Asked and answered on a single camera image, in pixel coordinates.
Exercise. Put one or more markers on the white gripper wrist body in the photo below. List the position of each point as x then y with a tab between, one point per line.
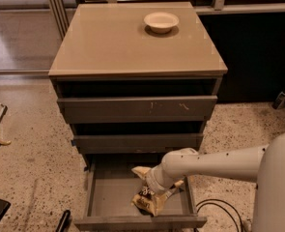
153	179

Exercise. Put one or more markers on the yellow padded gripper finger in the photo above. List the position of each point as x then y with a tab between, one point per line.
141	171
172	190

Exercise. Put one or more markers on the brown chip bag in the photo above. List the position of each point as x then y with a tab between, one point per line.
147	201

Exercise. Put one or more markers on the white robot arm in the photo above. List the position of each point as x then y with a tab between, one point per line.
263	165

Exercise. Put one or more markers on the grey middle drawer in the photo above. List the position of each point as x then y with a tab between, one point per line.
136	143

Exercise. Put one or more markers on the grey open bottom drawer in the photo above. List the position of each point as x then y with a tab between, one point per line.
111	187

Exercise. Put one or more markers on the grey top drawer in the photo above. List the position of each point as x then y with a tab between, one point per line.
133	110

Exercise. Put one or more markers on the grey drawer cabinet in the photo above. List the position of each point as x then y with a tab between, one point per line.
109	52

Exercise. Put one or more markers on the small black floor device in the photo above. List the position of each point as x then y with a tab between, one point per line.
279	101

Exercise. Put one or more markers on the white paper bowl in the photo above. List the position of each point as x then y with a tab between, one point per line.
160	22

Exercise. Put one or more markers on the black handle bottom edge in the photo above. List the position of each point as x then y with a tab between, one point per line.
64	221

